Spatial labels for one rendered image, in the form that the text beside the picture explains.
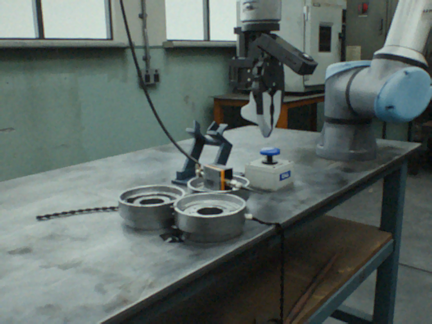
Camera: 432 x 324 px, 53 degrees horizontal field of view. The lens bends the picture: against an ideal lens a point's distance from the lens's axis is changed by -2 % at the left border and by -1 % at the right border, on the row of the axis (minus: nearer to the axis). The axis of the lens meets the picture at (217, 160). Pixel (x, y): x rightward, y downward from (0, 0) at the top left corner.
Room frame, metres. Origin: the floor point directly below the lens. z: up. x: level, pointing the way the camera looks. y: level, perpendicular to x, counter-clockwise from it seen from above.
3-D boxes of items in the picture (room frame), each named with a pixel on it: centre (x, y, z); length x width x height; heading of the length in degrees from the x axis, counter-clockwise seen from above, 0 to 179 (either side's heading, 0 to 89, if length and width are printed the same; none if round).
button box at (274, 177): (0.83, -0.11, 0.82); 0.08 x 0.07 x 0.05; 139
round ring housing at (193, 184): (0.71, 0.00, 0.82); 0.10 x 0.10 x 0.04
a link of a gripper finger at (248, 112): (0.83, -0.07, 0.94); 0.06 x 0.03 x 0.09; 50
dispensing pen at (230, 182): (0.68, -0.02, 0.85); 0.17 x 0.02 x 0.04; 37
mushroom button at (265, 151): (0.82, -0.10, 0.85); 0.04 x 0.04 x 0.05
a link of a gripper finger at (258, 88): (0.81, -0.09, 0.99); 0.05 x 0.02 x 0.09; 140
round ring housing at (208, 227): (0.60, 0.01, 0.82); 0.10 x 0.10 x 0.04
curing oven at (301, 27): (3.23, -0.58, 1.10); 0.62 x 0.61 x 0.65; 139
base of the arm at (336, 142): (1.07, -0.33, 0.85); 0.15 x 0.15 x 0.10
